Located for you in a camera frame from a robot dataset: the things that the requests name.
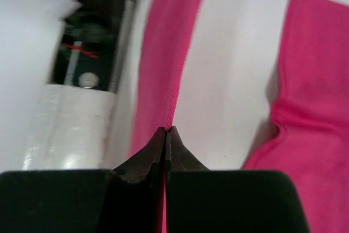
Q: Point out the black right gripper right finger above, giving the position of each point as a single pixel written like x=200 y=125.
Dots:
x=201 y=200

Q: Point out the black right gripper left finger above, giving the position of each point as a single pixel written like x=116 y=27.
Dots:
x=128 y=198

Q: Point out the pink trousers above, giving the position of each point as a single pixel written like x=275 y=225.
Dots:
x=254 y=85

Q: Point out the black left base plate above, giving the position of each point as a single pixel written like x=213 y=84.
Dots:
x=93 y=45

